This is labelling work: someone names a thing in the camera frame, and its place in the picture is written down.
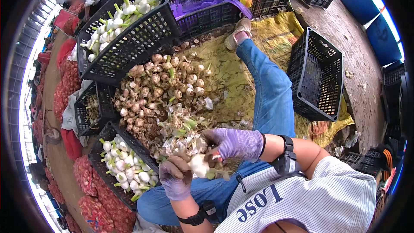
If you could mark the batch of trimmed white garlic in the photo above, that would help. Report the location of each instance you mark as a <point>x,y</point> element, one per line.
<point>124,165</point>

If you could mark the pile of unpeeled garlic bulbs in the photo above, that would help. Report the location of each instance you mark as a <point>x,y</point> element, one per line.
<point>155,87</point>

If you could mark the empty black crate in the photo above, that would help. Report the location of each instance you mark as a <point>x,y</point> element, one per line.
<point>315,74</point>

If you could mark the large black crate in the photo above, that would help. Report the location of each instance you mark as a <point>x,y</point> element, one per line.
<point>139,48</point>

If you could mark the black crate with yellow bag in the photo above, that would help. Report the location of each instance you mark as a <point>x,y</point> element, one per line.
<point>270,5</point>

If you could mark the heap of trimmed white garlic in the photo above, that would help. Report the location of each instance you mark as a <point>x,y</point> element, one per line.
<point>113,26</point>

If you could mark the person's left fingers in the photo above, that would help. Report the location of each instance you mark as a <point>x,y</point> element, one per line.
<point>173,166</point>

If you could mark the black crate with purple net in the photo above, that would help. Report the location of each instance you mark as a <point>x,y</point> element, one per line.
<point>210,17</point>

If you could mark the heap of garlic skins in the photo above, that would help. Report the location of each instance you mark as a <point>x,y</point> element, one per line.
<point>181,124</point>

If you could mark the yellow tarp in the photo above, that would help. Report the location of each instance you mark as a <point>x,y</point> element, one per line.
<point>236,81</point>

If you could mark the white peeled garlic bulb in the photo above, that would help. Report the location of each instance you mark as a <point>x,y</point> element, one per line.
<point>198,165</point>

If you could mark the long black crate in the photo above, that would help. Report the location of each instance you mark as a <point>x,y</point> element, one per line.
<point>100,149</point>

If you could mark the person's right thumb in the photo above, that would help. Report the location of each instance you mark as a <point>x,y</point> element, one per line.
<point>216,155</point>

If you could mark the stack of black crates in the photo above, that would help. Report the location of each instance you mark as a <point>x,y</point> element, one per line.
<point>362,163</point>

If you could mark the person's legs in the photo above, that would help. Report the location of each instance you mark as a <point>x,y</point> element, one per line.
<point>271,97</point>

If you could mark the person's left hand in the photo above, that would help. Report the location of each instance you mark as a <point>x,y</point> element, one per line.
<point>176,184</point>

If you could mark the small black crate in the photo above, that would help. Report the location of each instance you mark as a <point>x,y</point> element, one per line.
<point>82,116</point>

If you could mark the person's right fingers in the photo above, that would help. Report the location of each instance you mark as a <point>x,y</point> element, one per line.
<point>215,136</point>

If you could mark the person's body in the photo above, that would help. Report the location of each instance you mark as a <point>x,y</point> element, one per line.
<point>323,200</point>

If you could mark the pile of red mesh sacks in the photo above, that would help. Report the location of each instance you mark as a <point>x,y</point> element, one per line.
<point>97,194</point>

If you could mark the black wrist band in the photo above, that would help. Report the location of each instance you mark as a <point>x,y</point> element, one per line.
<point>197,217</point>
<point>286,161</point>

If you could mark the person's right hand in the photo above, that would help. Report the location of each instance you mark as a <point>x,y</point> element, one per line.
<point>239,144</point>

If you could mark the blue barrel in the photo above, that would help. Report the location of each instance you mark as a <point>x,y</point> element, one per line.
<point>383,40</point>
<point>357,0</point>

